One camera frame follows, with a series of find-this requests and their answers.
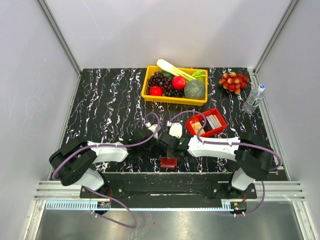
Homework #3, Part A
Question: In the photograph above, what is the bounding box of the stack of credit cards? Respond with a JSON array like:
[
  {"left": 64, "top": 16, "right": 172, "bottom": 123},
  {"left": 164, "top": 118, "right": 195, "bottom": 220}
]
[{"left": 191, "top": 114, "right": 222, "bottom": 135}]

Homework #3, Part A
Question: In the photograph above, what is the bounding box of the white green leek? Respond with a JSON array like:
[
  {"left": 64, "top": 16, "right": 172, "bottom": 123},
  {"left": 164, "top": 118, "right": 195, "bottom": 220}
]
[{"left": 156, "top": 59, "right": 196, "bottom": 81}]

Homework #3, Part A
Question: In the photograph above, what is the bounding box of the red apple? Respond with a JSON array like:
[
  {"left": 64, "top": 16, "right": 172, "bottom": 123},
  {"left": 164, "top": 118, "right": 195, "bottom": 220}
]
[
  {"left": 149, "top": 85, "right": 163, "bottom": 97},
  {"left": 172, "top": 76, "right": 187, "bottom": 90}
]

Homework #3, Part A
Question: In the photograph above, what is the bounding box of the red plastic card bin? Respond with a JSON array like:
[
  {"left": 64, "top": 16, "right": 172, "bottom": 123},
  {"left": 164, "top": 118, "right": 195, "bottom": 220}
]
[{"left": 185, "top": 108, "right": 228, "bottom": 138}]

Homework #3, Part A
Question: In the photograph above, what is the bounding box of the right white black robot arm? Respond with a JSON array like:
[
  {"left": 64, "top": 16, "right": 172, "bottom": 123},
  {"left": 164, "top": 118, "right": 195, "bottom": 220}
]
[{"left": 156, "top": 123, "right": 276, "bottom": 198}]

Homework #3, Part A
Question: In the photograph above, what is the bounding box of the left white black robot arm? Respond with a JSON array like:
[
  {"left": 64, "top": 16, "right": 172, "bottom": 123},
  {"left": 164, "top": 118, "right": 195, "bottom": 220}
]
[{"left": 49, "top": 123, "right": 161, "bottom": 198}]

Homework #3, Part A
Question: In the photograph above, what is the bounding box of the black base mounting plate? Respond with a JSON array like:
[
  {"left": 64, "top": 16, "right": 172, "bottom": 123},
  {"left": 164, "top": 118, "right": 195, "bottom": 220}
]
[{"left": 79, "top": 171, "right": 258, "bottom": 201}]

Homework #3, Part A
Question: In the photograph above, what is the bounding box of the dark green cucumber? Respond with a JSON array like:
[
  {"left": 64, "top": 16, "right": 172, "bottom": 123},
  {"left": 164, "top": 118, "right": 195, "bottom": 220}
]
[{"left": 161, "top": 71, "right": 174, "bottom": 78}]

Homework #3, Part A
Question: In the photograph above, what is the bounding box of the red card holder wallet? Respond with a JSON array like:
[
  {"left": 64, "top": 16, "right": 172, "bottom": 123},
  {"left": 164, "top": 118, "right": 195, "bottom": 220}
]
[{"left": 160, "top": 157, "right": 178, "bottom": 169}]

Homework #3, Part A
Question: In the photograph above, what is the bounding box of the dark purple grape bunch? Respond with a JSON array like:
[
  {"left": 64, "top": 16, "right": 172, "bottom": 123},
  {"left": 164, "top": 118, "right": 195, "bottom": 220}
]
[{"left": 146, "top": 71, "right": 184, "bottom": 98}]

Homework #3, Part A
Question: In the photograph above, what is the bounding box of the clear water bottle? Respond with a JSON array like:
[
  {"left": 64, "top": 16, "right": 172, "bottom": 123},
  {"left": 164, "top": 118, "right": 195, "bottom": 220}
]
[{"left": 242, "top": 84, "right": 266, "bottom": 114}]

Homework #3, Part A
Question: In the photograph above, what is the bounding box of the yellow plastic fruit tray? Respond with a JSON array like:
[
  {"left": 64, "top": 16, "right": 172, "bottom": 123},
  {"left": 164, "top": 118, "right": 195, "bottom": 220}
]
[{"left": 141, "top": 65, "right": 208, "bottom": 106}]

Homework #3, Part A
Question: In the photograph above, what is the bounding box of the red apple upper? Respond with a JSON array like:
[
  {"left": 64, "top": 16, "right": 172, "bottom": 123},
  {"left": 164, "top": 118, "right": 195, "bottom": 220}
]
[{"left": 172, "top": 76, "right": 187, "bottom": 90}]

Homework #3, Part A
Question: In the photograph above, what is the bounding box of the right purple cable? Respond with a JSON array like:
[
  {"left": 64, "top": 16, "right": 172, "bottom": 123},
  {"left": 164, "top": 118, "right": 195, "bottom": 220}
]
[{"left": 168, "top": 110, "right": 283, "bottom": 217}]

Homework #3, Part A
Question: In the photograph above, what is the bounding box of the green lettuce leaf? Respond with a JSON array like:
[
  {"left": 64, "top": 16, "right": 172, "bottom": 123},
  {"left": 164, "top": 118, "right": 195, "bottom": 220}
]
[{"left": 191, "top": 69, "right": 206, "bottom": 83}]

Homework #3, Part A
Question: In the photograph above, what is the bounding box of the red apple lower left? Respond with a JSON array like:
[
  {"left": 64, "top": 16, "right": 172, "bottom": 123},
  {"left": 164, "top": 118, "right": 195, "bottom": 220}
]
[{"left": 149, "top": 85, "right": 163, "bottom": 97}]

